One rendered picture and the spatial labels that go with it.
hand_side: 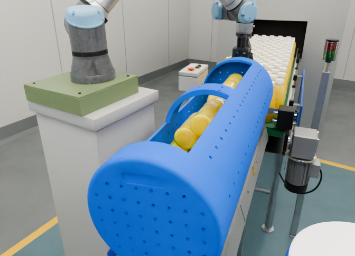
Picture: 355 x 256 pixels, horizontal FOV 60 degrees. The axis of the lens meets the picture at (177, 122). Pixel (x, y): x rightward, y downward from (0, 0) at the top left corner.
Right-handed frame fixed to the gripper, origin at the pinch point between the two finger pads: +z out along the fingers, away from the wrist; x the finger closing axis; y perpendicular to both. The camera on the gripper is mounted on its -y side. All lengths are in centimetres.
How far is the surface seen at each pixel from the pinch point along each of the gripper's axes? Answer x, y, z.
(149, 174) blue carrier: 3, 104, -9
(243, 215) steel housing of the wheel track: 16, 68, 25
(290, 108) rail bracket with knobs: 24.4, 8.3, 10.6
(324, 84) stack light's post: 38.7, -24.6, 6.8
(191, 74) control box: -24.4, 1.3, 1.6
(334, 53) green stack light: 40.2, -23.7, -9.4
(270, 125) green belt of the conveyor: 16.8, 5.3, 21.1
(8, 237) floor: -134, 43, 111
